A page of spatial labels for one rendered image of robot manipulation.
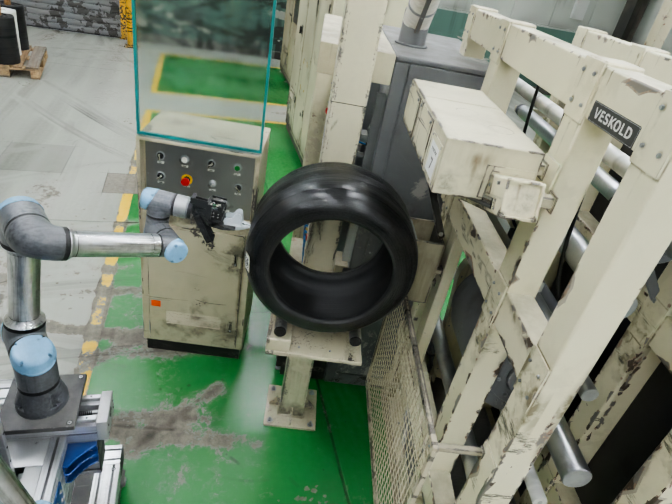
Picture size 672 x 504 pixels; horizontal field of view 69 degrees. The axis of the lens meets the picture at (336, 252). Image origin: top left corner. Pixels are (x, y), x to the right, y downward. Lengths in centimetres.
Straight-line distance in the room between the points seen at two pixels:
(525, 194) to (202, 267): 179
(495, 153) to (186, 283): 185
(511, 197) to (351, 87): 80
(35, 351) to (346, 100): 127
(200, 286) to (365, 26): 156
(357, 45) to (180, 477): 195
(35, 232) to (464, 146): 112
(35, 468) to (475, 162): 155
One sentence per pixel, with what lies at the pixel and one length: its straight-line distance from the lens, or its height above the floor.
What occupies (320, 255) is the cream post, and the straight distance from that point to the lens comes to 206.
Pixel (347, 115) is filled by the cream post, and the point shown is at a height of 162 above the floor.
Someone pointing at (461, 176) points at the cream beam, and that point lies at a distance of 126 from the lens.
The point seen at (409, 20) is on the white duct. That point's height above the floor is 190.
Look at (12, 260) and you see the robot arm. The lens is 170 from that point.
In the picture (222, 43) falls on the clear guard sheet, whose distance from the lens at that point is 220.
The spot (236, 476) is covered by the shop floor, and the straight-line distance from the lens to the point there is 252.
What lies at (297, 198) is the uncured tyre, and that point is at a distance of 155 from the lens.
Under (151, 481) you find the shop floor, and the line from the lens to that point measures 253.
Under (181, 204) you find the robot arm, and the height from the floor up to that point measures 132.
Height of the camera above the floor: 211
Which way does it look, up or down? 31 degrees down
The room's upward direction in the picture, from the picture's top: 12 degrees clockwise
